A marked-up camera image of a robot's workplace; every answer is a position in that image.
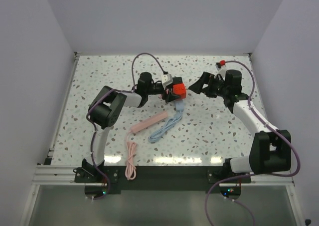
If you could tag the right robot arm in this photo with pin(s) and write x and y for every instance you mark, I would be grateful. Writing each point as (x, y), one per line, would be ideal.
(270, 152)

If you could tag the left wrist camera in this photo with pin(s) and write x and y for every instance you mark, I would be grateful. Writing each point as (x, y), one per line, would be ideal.
(166, 80)

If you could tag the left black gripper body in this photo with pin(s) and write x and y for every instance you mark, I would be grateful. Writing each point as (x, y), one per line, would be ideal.
(162, 94)

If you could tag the pink power strip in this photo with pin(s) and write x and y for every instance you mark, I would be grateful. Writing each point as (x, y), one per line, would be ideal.
(148, 122)

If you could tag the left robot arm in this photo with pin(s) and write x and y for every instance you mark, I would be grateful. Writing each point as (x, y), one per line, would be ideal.
(107, 106)

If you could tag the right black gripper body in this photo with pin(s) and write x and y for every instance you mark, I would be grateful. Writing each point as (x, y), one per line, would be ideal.
(221, 89)

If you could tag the black cube plug adapter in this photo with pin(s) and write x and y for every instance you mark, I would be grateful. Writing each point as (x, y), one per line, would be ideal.
(177, 80)

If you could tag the aluminium frame rail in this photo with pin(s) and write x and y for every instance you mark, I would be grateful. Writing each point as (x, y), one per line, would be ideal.
(64, 175)

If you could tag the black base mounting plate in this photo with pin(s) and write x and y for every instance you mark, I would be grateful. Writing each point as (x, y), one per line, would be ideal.
(149, 178)

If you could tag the red cube plug adapter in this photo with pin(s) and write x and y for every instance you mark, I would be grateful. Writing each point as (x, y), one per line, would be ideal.
(179, 90)

